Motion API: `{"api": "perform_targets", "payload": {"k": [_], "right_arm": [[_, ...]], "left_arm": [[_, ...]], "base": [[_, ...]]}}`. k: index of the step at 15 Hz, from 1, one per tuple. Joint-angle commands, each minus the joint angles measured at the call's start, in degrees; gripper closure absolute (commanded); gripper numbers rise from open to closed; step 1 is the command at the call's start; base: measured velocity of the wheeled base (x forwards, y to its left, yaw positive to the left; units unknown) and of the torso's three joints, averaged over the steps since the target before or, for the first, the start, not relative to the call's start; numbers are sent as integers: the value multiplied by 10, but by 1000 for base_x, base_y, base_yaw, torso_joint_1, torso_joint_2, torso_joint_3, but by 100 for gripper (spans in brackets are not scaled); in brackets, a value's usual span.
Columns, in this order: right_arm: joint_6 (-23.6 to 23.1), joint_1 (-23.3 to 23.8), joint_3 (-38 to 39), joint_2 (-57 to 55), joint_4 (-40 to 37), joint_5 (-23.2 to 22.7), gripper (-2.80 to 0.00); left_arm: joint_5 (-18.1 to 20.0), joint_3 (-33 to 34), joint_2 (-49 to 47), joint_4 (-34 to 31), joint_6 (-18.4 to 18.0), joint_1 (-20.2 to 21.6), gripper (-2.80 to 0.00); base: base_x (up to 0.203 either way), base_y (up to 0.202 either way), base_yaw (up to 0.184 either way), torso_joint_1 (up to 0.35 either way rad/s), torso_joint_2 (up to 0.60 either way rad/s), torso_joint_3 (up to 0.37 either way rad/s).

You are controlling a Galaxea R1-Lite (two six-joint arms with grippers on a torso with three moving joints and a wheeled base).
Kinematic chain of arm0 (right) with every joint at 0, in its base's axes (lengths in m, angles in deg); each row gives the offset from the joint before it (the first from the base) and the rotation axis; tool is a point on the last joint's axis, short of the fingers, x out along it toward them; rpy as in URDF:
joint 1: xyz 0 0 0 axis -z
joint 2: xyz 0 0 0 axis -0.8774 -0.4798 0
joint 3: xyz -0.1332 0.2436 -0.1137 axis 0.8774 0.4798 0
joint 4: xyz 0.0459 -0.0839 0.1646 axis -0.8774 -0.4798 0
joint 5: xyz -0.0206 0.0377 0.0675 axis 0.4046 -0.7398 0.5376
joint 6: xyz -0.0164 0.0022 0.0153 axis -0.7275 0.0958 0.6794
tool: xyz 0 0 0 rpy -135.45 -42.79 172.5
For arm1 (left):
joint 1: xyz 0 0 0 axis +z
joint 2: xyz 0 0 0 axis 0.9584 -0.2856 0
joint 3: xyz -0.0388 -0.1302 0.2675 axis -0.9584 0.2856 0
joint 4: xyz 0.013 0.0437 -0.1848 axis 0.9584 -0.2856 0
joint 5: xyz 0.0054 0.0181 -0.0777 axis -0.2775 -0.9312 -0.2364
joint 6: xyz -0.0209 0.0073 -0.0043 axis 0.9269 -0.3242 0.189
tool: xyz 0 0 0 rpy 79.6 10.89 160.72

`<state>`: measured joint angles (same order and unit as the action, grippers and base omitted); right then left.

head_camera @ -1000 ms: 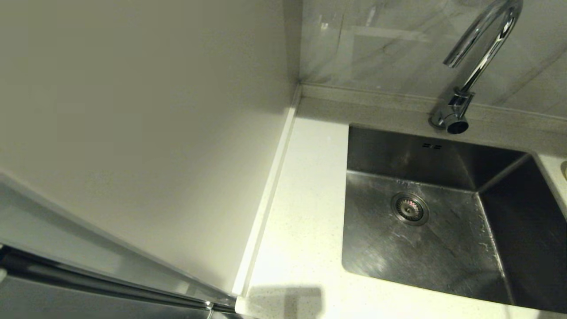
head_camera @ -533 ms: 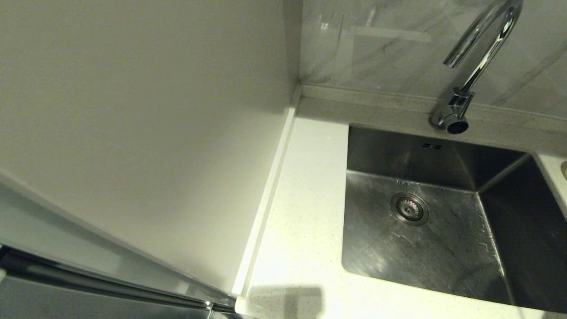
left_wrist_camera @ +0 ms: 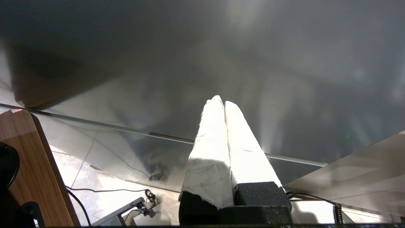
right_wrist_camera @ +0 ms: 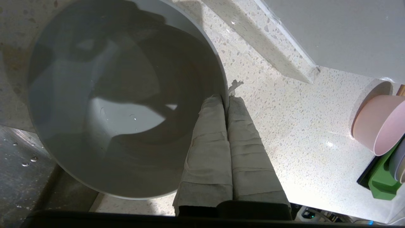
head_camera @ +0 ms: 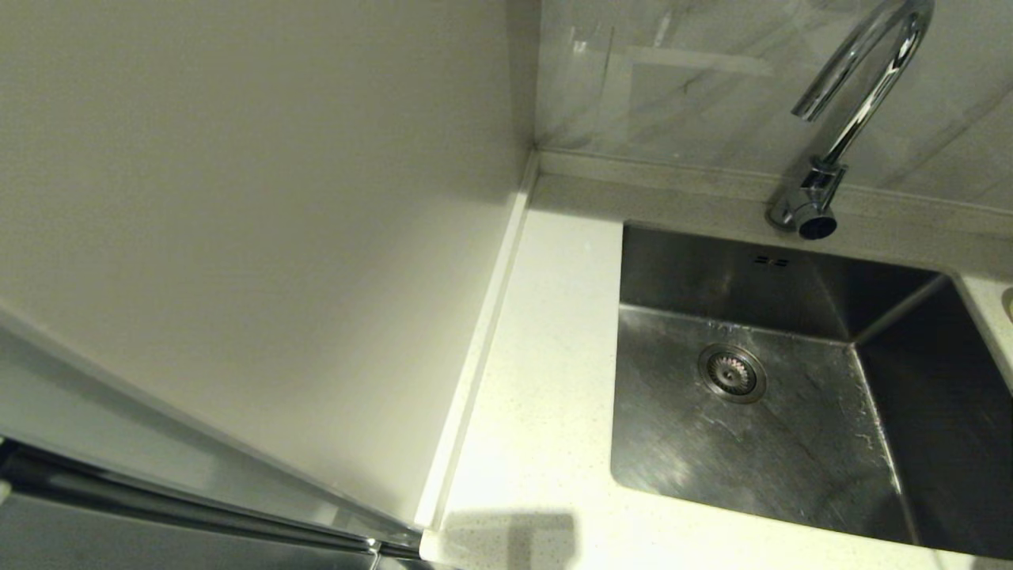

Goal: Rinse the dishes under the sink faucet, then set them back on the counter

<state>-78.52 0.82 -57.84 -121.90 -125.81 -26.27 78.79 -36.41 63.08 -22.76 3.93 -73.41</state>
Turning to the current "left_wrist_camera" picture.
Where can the beige cabinet panel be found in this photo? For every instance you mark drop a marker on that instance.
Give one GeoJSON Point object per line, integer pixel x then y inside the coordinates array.
{"type": "Point", "coordinates": [364, 171]}

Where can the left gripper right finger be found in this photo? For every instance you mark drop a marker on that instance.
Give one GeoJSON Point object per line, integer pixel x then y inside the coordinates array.
{"type": "Point", "coordinates": [250, 164]}

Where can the grey metal stand leg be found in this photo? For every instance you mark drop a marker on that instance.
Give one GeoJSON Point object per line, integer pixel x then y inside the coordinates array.
{"type": "Point", "coordinates": [126, 207]}

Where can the wooden table top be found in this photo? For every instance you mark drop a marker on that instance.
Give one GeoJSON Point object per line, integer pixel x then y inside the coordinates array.
{"type": "Point", "coordinates": [31, 164]}

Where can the stainless steel appliance door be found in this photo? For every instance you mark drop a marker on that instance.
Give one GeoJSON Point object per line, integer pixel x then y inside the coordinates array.
{"type": "Point", "coordinates": [284, 79]}

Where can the small black clamp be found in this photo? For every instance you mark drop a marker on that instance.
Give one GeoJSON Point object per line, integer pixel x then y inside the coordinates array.
{"type": "Point", "coordinates": [30, 212]}

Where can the black round object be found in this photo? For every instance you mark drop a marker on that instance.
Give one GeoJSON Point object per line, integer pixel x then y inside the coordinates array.
{"type": "Point", "coordinates": [6, 164]}

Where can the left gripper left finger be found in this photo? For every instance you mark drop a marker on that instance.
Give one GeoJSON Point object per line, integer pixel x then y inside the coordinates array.
{"type": "Point", "coordinates": [208, 171]}

